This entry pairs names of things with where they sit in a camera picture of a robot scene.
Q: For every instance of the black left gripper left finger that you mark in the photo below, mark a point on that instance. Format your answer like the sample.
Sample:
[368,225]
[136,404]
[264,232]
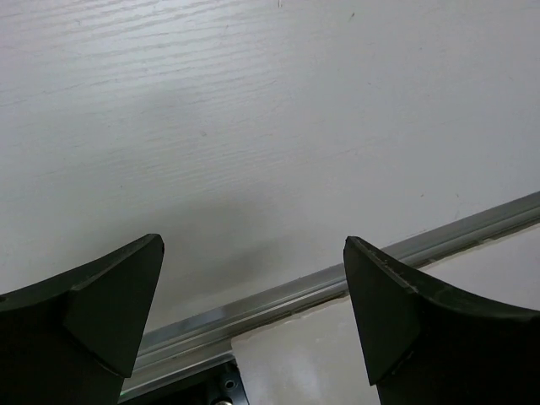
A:
[74,338]

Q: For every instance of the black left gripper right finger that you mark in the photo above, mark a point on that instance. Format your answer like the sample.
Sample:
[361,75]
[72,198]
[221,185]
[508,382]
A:
[426,341]

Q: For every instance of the aluminium table edge rail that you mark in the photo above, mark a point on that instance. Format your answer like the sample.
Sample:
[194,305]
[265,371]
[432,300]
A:
[201,342]

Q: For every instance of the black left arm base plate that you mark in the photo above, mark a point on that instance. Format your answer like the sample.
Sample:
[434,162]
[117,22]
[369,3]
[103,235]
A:
[220,384]

